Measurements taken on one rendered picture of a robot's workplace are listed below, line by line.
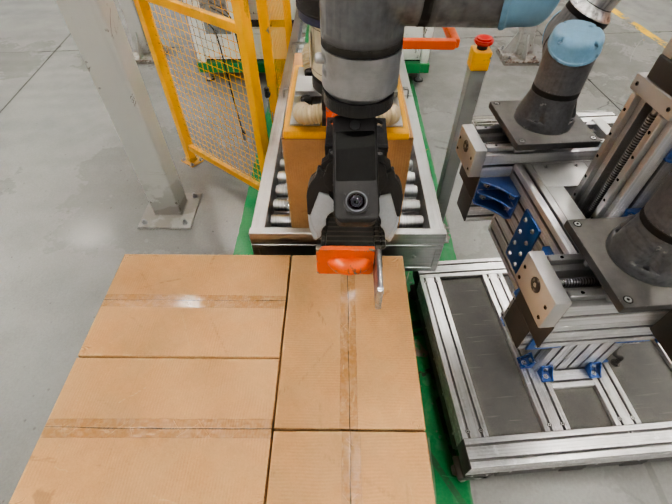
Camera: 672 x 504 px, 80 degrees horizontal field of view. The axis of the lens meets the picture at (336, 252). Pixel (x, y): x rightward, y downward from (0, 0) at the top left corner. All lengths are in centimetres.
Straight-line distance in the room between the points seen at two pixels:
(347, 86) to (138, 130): 187
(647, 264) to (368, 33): 71
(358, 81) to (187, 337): 106
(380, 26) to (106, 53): 176
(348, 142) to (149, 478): 98
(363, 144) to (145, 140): 187
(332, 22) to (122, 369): 115
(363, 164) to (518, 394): 136
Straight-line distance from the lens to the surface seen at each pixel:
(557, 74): 118
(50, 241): 272
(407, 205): 165
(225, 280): 142
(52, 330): 229
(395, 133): 96
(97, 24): 202
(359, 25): 37
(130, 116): 218
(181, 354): 130
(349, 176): 41
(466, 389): 159
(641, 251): 91
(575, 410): 173
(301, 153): 129
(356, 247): 50
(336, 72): 40
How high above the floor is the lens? 163
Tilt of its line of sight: 49 degrees down
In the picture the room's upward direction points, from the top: straight up
